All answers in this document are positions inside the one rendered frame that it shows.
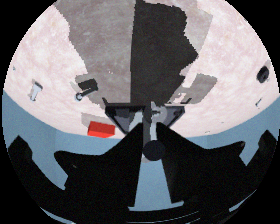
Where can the red rectangular block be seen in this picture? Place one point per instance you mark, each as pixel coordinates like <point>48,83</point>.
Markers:
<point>100,129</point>

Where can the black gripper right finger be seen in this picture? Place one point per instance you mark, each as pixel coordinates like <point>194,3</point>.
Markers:
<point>186,163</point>

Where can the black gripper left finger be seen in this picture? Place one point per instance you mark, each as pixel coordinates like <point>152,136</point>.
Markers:
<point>118,167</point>

